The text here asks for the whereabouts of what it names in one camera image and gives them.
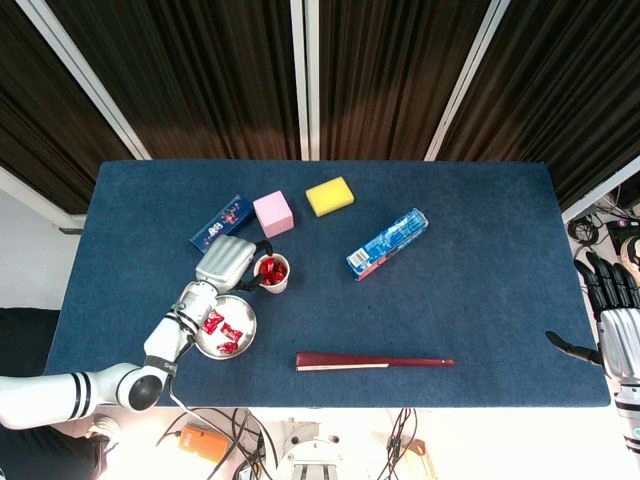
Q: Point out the red folded fan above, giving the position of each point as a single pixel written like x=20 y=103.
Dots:
x=350 y=361

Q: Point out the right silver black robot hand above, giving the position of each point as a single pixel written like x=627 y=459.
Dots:
x=622 y=342

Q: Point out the white silver robot base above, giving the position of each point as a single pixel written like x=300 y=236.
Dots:
x=310 y=460

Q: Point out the dark brown pleated curtain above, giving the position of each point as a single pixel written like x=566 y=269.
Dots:
x=200 y=75
x=390 y=75
x=40 y=125
x=575 y=75

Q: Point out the yellow sponge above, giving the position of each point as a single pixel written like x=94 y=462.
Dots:
x=330 y=196

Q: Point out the white round device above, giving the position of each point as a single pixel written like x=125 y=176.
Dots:
x=634 y=252

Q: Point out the white paper cup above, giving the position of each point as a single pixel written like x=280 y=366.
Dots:
x=277 y=289

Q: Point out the blue felt tablecloth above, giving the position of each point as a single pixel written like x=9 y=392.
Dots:
x=450 y=310

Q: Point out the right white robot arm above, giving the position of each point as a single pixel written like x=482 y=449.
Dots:
x=631 y=415

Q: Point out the pink cube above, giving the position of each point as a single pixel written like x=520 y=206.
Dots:
x=272 y=212

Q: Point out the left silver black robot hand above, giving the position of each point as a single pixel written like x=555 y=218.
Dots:
x=225 y=262

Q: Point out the white double frame post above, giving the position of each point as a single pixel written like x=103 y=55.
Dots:
x=301 y=100

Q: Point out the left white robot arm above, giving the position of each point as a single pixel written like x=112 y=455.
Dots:
x=165 y=345

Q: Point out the silver metal plate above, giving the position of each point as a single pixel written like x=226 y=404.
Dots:
x=245 y=317

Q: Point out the small black box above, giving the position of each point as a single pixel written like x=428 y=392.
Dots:
x=617 y=231

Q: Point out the dark blue long box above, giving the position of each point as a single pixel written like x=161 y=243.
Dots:
x=227 y=217

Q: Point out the white partition frame post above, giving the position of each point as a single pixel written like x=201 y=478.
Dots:
x=84 y=75
x=30 y=196
x=466 y=75
x=600 y=192

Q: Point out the orange power box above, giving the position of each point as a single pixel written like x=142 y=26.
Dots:
x=202 y=442

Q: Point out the tan wooden piece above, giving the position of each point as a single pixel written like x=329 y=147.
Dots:
x=417 y=457

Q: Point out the light blue toothpaste box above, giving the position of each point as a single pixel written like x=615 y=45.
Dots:
x=387 y=245

